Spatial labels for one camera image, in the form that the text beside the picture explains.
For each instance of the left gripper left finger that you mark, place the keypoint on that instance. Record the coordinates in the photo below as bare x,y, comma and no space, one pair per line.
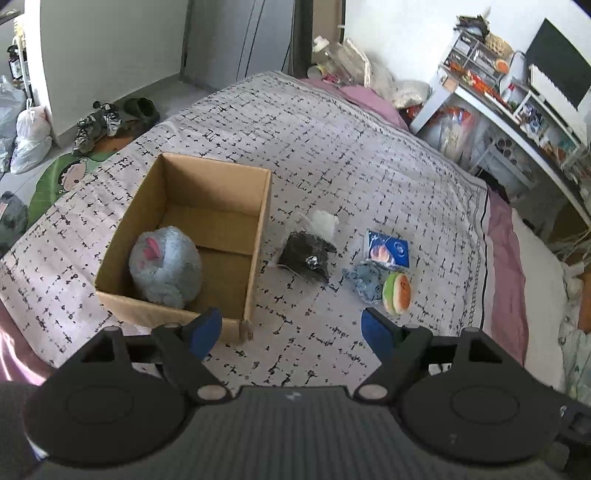
182,352

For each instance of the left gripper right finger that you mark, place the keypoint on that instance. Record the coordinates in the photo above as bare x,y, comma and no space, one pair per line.
401,351

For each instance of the burger plush toy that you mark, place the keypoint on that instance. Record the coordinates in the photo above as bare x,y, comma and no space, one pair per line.
397,293

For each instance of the grey plush mouse toy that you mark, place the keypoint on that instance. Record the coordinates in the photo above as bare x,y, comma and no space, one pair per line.
166,268

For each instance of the blue snack packet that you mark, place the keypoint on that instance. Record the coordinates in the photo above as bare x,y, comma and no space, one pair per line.
387,251

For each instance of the black item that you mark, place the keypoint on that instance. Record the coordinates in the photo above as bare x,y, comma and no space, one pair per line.
309,245

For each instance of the brown cardboard box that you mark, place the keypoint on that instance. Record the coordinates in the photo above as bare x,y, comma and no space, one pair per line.
222,207

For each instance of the pink bed sheet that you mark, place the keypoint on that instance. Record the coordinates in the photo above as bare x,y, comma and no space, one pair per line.
508,321

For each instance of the patterned white bed blanket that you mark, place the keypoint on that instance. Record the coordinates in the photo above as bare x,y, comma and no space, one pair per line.
324,154

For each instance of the green cartoon floor mat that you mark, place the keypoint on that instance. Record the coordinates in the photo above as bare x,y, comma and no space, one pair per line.
62,176

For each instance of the dark shoes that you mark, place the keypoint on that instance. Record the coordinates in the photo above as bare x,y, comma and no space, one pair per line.
144,111

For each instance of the grey sneakers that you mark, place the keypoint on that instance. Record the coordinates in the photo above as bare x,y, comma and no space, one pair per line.
103,121

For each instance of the white desk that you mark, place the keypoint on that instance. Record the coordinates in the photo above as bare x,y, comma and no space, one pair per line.
447,83

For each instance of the white plastic bag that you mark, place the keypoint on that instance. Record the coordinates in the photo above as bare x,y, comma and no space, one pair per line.
12,103
33,141

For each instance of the white desktop shelf organizer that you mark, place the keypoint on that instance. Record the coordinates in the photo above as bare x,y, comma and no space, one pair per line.
544,114

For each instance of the clear plastic bottle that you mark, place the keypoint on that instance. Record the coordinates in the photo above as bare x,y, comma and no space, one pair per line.
329,57

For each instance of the black monitor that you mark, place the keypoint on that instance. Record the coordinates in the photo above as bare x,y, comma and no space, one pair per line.
560,61

